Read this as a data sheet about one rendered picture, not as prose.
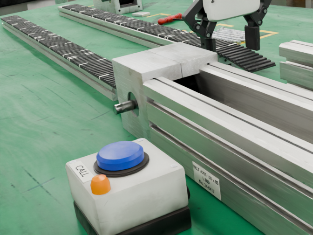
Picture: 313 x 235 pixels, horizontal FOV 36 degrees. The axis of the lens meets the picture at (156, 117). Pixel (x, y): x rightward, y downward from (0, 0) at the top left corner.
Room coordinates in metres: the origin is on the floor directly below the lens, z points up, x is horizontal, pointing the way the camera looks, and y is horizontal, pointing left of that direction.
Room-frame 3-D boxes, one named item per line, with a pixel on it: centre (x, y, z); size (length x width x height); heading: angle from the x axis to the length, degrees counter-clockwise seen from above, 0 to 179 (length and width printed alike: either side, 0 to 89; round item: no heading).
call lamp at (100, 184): (0.33, 0.05, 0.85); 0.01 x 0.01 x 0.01
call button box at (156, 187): (0.37, 0.03, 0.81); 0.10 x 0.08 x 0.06; 114
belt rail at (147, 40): (1.23, 0.06, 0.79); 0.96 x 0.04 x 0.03; 24
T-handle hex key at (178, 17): (1.21, -0.12, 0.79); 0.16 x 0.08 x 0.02; 39
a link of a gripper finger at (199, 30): (0.75, -0.09, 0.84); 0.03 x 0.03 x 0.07; 24
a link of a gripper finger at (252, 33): (0.79, -0.19, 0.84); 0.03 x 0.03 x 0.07; 24
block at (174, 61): (0.57, -0.01, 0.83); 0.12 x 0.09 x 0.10; 114
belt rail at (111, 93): (1.15, 0.24, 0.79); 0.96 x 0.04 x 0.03; 24
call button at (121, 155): (0.37, 0.03, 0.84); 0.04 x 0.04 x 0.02
